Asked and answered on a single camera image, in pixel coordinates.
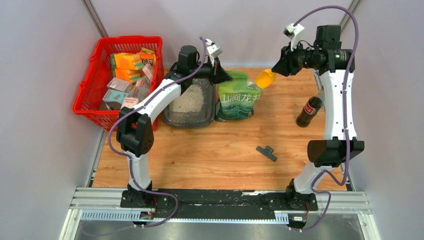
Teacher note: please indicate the orange sponge pack lower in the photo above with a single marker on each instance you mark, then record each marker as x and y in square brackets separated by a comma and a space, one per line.
[127, 74]

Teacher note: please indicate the green litter bag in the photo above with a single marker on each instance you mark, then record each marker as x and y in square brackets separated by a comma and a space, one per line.
[236, 98]

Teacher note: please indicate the orange sponge pack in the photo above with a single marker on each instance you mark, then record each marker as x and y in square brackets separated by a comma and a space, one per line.
[127, 74]
[129, 61]

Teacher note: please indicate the red plastic shopping basket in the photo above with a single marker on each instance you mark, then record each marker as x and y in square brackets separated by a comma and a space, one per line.
[88, 101]

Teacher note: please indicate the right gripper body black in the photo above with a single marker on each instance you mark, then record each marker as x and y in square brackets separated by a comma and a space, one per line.
[300, 58]

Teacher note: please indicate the orange sponge pack upper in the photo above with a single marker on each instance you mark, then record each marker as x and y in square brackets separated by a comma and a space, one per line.
[129, 61]

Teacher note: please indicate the yellow patterned packet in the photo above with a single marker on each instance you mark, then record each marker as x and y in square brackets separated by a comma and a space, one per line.
[148, 56]

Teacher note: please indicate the yellow plastic scoop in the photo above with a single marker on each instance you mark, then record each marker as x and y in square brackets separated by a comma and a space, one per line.
[265, 78]

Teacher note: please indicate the dark cola bottle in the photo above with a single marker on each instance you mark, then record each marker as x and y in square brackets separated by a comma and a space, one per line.
[310, 109]

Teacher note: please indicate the white pink sponge box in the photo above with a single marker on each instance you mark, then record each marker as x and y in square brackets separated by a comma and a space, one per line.
[130, 103]

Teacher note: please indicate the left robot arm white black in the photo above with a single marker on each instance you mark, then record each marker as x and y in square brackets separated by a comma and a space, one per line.
[135, 125]

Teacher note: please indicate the teal grey box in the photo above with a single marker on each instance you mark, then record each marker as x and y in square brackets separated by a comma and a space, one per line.
[114, 98]

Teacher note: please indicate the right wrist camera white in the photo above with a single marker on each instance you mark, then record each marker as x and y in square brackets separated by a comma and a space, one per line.
[294, 32]

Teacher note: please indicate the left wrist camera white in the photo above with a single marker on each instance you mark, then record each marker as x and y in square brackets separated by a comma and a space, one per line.
[213, 50]

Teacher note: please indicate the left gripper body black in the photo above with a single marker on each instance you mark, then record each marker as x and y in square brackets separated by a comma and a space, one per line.
[206, 71]

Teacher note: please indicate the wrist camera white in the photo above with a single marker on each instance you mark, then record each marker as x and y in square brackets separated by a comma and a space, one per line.
[294, 32]
[213, 50]

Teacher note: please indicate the grey litter box tray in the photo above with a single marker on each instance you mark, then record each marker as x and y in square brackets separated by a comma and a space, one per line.
[194, 108]

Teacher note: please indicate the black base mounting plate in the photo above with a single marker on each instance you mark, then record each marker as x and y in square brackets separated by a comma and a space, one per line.
[218, 203]

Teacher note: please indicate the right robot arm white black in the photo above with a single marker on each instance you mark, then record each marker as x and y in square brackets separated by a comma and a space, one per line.
[333, 68]

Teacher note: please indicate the black bag clip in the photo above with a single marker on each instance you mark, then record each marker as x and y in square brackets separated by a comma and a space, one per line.
[267, 152]

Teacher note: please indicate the pink grey box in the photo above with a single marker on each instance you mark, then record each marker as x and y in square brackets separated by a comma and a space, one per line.
[120, 85]

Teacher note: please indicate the aluminium frame rail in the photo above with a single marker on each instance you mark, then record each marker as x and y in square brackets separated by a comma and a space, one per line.
[95, 213]

